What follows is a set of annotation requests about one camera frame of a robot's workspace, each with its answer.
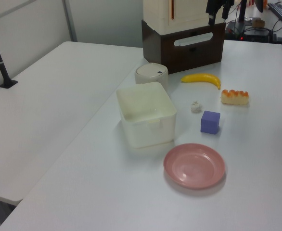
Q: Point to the dark brown storage box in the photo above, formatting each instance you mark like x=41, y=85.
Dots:
x=177, y=55

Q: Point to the small beige lidded trash can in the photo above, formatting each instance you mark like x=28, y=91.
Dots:
x=151, y=73

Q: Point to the yellow banana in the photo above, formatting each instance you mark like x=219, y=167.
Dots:
x=203, y=78

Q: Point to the cream plastic storage box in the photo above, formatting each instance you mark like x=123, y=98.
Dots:
x=160, y=14

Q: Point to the pink plastic plate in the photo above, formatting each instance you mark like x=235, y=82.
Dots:
x=194, y=166

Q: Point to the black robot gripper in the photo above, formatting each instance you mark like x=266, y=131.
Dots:
x=218, y=4

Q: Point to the black monitor stand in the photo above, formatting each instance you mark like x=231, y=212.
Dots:
x=242, y=12

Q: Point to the bread slice with orange topping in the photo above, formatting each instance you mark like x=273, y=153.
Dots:
x=235, y=98

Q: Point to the white square plastic container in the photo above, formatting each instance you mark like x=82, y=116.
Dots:
x=150, y=130

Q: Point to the black electronics box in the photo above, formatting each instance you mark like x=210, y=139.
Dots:
x=251, y=32

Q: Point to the black keyboard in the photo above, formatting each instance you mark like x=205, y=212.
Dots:
x=281, y=10

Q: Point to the purple cube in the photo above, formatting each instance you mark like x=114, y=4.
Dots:
x=210, y=122

